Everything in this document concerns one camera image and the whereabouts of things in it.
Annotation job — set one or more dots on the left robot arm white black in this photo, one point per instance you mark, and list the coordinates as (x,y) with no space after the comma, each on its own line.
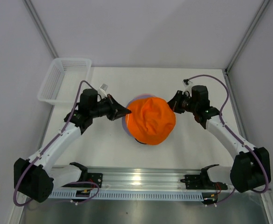
(34,177)

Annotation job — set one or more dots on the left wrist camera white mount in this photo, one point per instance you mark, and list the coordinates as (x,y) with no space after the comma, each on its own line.
(102,90)

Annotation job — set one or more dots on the white slotted cable duct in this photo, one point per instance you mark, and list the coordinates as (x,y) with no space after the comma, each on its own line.
(126,195)

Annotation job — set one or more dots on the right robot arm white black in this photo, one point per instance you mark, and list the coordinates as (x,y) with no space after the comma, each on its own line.
(251,165)

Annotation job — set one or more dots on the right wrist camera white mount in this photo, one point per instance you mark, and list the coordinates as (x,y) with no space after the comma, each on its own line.
(188,84)

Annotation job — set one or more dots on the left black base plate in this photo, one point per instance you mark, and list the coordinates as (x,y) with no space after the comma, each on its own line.
(91,177)

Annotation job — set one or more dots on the right aluminium corner post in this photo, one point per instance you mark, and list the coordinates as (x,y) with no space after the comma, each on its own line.
(248,34)

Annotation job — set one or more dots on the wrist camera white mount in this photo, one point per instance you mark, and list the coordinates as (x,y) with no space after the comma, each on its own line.
(188,84)
(102,90)

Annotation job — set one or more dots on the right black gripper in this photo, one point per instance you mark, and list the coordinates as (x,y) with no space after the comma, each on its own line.
(174,103)

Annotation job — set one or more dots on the aluminium rail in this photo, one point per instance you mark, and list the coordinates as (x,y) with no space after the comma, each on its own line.
(143,179)

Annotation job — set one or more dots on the aluminium corner post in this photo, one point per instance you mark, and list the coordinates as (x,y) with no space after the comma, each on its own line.
(40,27)
(248,34)

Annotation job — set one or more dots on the left aluminium corner post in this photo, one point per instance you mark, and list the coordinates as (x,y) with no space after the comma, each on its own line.
(40,27)

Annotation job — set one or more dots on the pink bucket hat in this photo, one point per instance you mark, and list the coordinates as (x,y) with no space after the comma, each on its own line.
(144,96)

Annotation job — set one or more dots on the white plastic basket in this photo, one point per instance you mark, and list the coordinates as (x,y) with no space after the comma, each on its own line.
(62,80)

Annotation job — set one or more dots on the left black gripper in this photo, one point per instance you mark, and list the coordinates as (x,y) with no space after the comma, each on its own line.
(116,110)

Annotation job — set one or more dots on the red hat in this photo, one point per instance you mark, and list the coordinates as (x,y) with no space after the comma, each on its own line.
(151,120)

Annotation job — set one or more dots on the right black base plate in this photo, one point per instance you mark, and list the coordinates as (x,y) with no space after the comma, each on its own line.
(201,182)

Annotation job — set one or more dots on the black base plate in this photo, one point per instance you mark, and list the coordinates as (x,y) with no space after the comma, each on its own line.
(201,182)
(91,177)

